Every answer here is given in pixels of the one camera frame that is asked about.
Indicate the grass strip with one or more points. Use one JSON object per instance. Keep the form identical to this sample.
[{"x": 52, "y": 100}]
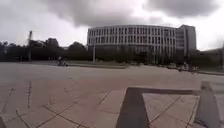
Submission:
[{"x": 96, "y": 64}]

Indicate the pale pole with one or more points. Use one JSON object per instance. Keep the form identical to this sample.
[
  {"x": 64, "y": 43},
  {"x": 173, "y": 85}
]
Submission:
[{"x": 93, "y": 53}]

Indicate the large white curved building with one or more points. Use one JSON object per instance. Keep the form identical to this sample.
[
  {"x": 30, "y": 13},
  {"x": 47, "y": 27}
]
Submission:
[{"x": 133, "y": 37}]

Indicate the grey stone paved plaza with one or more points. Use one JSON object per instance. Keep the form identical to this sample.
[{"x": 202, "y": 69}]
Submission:
[{"x": 83, "y": 86}]

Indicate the person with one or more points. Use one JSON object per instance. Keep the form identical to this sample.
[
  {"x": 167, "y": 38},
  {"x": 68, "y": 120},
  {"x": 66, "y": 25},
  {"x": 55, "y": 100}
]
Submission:
[{"x": 61, "y": 62}]

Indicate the row of dark trees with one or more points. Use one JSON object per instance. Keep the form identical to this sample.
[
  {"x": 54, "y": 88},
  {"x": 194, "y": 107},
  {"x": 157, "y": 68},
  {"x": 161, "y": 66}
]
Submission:
[{"x": 50, "y": 50}]

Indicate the vehicle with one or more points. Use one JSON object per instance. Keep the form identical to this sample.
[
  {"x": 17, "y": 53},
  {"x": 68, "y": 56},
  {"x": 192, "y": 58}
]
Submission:
[{"x": 186, "y": 68}]

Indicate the tall lattice tower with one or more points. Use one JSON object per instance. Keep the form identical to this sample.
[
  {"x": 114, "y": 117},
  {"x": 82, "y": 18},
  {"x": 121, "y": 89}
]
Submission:
[{"x": 29, "y": 43}]

